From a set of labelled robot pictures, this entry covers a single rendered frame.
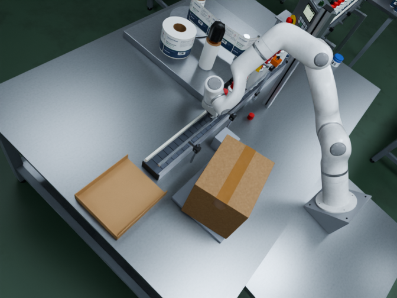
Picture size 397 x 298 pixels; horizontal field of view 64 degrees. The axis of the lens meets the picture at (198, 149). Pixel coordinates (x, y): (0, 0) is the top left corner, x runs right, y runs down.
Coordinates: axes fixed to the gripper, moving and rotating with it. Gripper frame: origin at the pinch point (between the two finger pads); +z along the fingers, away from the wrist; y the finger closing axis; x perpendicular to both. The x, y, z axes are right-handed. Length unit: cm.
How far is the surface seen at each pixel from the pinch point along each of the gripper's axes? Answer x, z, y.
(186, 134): 16.5, 0.8, 1.5
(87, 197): 71, -14, 10
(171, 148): 27.9, -3.4, 1.1
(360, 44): -285, 204, -28
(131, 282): 92, 44, -25
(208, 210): 40, -21, -33
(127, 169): 50, -7, 8
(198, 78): -16.9, 13.0, 23.6
